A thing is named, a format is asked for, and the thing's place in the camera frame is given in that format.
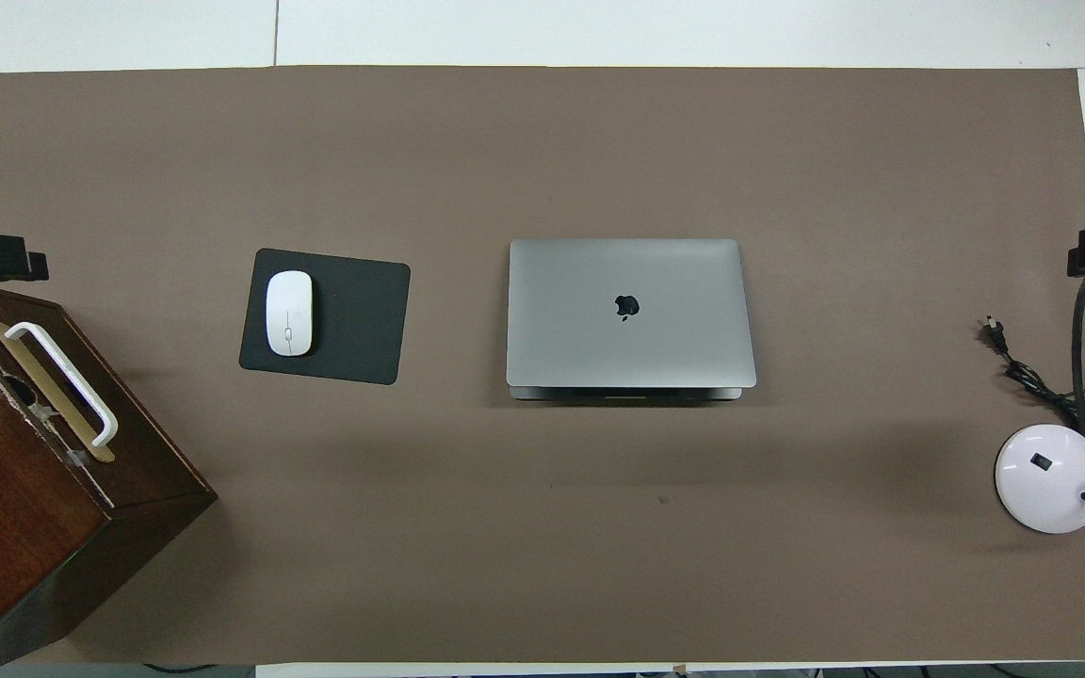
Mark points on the black mouse pad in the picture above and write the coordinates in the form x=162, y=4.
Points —
x=359, y=320

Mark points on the grey laptop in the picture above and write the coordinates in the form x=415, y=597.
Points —
x=674, y=320

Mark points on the white desk lamp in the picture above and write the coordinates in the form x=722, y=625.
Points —
x=1042, y=480

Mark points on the brown table mat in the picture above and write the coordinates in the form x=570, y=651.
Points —
x=599, y=518

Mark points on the white computer mouse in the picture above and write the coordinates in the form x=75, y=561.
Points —
x=289, y=314

